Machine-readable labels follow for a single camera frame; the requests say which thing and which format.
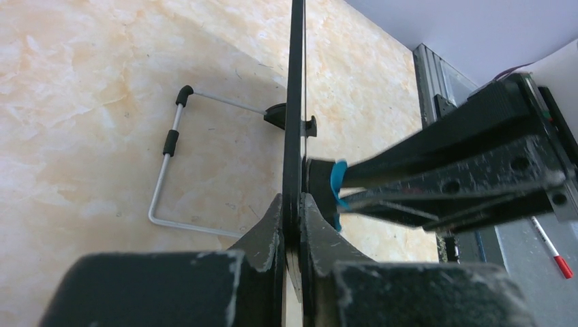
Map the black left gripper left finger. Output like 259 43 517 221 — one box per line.
40 196 286 326

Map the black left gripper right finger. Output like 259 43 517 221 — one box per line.
300 193 535 326

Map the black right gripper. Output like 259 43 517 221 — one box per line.
337 73 577 233

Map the small black-framed whiteboard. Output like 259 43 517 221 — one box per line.
282 0 307 304

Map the red-capped white marker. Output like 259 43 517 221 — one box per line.
530 216 574 279

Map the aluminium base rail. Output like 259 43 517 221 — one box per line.
412 44 506 268

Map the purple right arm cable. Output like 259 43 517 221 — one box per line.
494 62 536 82

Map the white wire whiteboard stand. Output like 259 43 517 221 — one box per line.
147 86 284 238

